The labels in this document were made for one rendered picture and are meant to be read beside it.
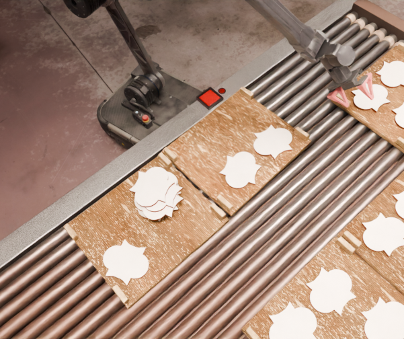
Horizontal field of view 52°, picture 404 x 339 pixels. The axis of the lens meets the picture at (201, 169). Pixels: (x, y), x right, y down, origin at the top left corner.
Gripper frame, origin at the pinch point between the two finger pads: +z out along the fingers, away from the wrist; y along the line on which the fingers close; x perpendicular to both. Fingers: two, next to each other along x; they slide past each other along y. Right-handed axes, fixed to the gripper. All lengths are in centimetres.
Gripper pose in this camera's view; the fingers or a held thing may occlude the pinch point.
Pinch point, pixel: (358, 100)
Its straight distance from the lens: 145.0
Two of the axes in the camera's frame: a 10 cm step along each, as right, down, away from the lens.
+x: 6.0, -6.8, 4.3
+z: 6.2, 7.3, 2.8
